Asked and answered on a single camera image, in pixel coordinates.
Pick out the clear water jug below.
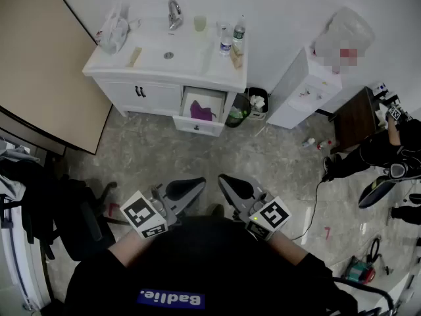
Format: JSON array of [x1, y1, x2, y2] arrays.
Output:
[[312, 6, 376, 76]]

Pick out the purple cloth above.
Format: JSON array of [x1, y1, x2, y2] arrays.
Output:
[[189, 99, 218, 122]]

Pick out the black rectangular waste bin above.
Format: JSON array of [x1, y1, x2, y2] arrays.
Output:
[[246, 86, 270, 121]]

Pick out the crumpled white tissues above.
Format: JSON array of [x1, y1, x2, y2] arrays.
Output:
[[249, 93, 266, 111]]

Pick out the yellowish plastic cup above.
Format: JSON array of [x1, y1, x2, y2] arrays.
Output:
[[193, 14, 208, 32]]

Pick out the dark brown side table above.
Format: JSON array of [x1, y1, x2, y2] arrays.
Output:
[[330, 86, 389, 155]]

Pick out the green label water bottle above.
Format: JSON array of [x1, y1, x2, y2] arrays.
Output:
[[232, 14, 247, 44]]

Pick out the gray garment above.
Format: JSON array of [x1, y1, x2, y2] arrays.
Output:
[[0, 136, 42, 197]]

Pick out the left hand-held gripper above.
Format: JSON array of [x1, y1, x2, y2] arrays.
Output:
[[120, 176, 207, 240]]

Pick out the white drawer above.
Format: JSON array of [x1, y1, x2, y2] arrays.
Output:
[[172, 86, 228, 138]]

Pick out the dark box of white tissues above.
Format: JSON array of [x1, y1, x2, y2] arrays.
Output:
[[373, 92, 401, 130]]

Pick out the chrome faucet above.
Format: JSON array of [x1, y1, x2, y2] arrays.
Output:
[[167, 0, 184, 31]]

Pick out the black coiled cable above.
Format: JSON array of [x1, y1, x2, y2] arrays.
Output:
[[366, 237, 394, 276]]

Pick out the white plastic bag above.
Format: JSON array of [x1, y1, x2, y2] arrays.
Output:
[[95, 1, 132, 55]]

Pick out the white water dispenser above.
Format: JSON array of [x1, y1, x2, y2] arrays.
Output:
[[265, 46, 343, 130]]

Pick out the person's left forearm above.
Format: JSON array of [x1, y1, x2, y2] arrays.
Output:
[[107, 227, 155, 269]]

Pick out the blue label water bottle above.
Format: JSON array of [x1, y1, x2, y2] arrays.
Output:
[[219, 28, 234, 57]]

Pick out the black mesh waste bin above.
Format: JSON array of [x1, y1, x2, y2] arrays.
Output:
[[224, 93, 253, 128]]

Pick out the white metal rack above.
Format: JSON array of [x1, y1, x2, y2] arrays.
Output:
[[0, 192, 43, 312]]

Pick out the black office chair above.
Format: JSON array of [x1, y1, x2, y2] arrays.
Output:
[[22, 172, 131, 263]]

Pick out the person's black shirt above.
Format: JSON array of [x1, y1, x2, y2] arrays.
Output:
[[64, 214, 359, 316]]

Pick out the black floor cable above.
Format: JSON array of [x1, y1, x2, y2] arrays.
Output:
[[291, 172, 330, 242]]

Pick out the green red tool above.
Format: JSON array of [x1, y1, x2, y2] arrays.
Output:
[[344, 255, 376, 284]]

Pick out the black metal tube frame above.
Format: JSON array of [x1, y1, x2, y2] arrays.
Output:
[[332, 276, 395, 316]]

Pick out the beige wooden panel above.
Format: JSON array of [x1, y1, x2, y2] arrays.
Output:
[[0, 0, 114, 156]]

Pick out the white sink vanity cabinet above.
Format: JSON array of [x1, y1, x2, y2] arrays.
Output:
[[82, 14, 248, 119]]

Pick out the clear drinking glass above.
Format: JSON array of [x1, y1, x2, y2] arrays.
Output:
[[216, 20, 231, 38]]

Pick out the person's right black shoe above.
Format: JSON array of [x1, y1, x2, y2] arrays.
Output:
[[205, 203, 226, 219]]

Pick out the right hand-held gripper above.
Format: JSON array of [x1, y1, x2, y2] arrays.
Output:
[[218, 173, 293, 242]]

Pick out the person's right forearm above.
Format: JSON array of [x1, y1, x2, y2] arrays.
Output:
[[264, 230, 310, 266]]

